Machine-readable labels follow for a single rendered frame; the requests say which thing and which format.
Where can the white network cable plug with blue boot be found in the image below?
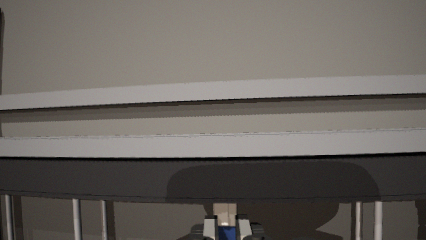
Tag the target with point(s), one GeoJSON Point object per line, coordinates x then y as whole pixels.
{"type": "Point", "coordinates": [226, 220]}

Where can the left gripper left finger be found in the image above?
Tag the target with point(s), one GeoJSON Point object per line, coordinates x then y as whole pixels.
{"type": "Point", "coordinates": [210, 228]}

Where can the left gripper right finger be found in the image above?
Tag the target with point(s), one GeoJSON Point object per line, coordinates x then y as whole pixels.
{"type": "Point", "coordinates": [243, 230]}

